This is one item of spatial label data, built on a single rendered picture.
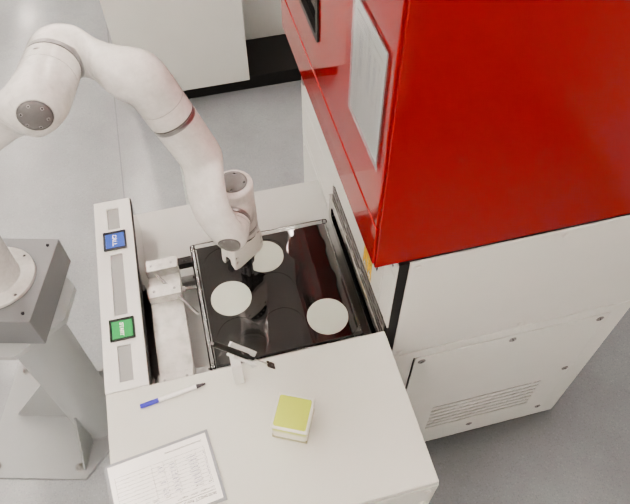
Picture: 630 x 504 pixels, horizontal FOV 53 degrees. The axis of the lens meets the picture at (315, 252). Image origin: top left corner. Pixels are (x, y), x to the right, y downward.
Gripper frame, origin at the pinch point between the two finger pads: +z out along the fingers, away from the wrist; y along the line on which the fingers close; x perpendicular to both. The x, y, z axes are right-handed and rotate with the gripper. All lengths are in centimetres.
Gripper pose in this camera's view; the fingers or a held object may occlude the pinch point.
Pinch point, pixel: (246, 267)
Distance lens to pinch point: 158.4
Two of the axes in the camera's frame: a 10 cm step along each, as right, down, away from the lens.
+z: 0.0, 5.9, 8.1
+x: 7.7, 5.1, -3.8
